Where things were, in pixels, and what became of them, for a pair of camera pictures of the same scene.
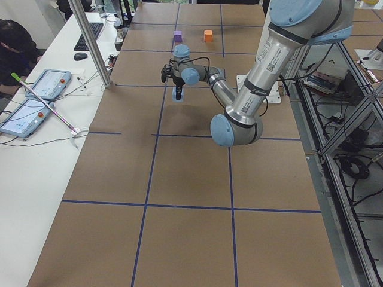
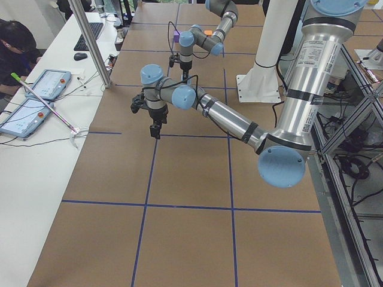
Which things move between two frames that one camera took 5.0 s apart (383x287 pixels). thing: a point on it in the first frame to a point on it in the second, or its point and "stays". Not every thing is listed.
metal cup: (119, 37) stays
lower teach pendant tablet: (26, 118) stays
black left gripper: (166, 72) to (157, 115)
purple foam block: (178, 35) stays
